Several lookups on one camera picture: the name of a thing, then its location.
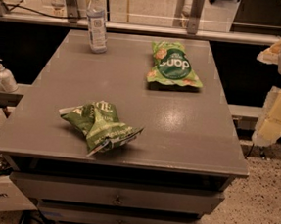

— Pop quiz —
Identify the white pump soap dispenser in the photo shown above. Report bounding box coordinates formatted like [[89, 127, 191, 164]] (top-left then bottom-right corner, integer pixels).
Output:
[[0, 59, 18, 93]]

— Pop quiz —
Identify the grey drawer cabinet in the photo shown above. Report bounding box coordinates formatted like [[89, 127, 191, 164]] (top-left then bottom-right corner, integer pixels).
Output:
[[0, 30, 249, 224]]

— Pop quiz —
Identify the upper drawer knob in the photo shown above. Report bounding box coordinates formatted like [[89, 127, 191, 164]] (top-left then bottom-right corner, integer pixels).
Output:
[[113, 196, 122, 206]]

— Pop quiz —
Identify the metal window railing frame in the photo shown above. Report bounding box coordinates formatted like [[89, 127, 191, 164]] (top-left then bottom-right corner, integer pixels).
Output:
[[0, 0, 281, 46]]

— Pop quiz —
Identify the blue plastic water bottle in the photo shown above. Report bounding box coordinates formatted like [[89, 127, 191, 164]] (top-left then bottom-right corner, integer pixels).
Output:
[[86, 0, 107, 54]]

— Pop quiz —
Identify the green round-logo chip bag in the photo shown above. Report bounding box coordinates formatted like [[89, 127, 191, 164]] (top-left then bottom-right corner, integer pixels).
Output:
[[146, 41, 203, 89]]

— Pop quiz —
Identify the crumpled green snack bag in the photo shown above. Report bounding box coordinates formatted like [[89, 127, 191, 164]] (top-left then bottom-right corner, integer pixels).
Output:
[[59, 101, 143, 157]]

